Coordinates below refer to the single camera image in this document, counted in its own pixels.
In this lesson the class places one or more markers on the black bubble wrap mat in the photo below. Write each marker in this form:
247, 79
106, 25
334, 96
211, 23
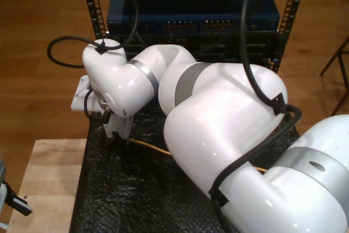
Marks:
122, 189

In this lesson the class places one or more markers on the black rack server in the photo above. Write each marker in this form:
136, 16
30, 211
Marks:
218, 47

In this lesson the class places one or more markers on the dark wooden chair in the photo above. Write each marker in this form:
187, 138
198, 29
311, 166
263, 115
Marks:
343, 66

